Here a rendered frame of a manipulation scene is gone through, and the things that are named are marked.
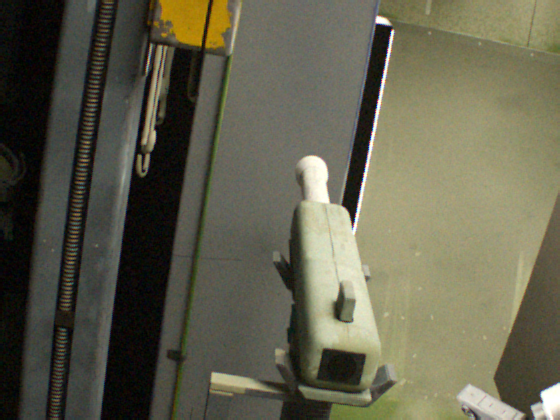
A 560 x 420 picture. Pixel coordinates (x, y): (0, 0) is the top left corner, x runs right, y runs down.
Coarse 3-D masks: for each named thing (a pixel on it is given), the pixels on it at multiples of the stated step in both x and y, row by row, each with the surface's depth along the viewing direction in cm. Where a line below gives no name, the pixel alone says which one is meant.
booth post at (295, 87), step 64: (256, 0) 122; (320, 0) 122; (256, 64) 124; (320, 64) 124; (192, 128) 126; (256, 128) 126; (320, 128) 127; (192, 192) 128; (256, 192) 129; (192, 256) 131; (256, 256) 131; (192, 320) 133; (256, 320) 133; (192, 384) 135
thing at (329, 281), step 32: (320, 160) 116; (320, 192) 105; (320, 224) 92; (320, 256) 85; (352, 256) 86; (320, 288) 78; (352, 288) 74; (320, 320) 72; (320, 352) 70; (352, 352) 70; (320, 384) 71; (352, 384) 71; (288, 416) 83; (320, 416) 83
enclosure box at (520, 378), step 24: (552, 216) 208; (552, 240) 207; (552, 264) 205; (528, 288) 215; (552, 288) 203; (528, 312) 213; (552, 312) 202; (528, 336) 211; (552, 336) 200; (504, 360) 222; (528, 360) 209; (552, 360) 198; (504, 384) 220; (528, 384) 207; (552, 384) 196; (528, 408) 205
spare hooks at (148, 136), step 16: (160, 48) 127; (192, 64) 135; (160, 80) 129; (192, 80) 136; (160, 96) 131; (192, 96) 135; (160, 112) 135; (144, 128) 130; (144, 144) 130; (144, 160) 132
